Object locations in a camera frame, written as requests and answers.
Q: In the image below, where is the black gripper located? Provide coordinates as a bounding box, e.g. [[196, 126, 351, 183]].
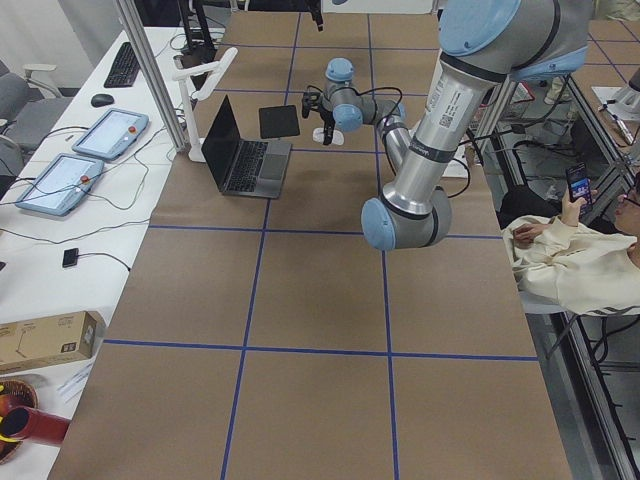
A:
[[308, 0, 335, 146]]

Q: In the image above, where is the black mouse pad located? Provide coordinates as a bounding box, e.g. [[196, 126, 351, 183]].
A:
[[258, 105, 300, 139]]

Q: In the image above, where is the white computer mouse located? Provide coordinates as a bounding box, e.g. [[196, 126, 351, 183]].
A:
[[312, 128, 345, 146]]

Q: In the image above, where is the grey laptop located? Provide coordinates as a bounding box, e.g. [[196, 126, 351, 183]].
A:
[[202, 96, 292, 199]]

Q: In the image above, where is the white desk lamp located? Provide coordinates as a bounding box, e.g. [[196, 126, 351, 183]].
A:
[[172, 47, 239, 163]]

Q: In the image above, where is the black desk mouse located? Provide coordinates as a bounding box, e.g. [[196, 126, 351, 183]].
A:
[[90, 93, 115, 108]]

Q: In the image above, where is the black keyboard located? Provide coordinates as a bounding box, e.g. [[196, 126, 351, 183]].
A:
[[103, 42, 140, 88]]

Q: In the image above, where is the far teach pendant tablet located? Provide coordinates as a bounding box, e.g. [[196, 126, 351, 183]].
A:
[[72, 108, 149, 161]]

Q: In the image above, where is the teach pendant tablet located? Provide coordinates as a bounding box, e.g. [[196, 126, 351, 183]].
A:
[[72, 108, 149, 161], [15, 154, 105, 217]]

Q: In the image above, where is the near teach pendant tablet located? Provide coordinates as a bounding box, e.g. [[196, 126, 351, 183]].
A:
[[15, 154, 105, 217]]

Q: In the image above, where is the office chair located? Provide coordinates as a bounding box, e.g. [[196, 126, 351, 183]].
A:
[[1, 62, 72, 176]]

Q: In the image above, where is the smartphone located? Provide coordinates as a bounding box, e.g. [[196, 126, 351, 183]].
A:
[[565, 163, 593, 216]]

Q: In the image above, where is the small black puck device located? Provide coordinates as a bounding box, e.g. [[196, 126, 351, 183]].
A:
[[62, 248, 80, 269]]

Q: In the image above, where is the person in cream sweater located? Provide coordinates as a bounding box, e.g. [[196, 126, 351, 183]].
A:
[[502, 176, 639, 315]]

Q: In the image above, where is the cardboard box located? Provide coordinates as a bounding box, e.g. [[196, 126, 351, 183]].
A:
[[1, 311, 105, 374]]

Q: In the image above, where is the red cylinder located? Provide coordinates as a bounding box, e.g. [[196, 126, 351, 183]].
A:
[[1, 406, 71, 446]]

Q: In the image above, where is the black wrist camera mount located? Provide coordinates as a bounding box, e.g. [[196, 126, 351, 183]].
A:
[[301, 90, 323, 119]]

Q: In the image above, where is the aluminium frame post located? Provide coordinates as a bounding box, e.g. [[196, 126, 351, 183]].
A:
[[114, 0, 187, 153]]

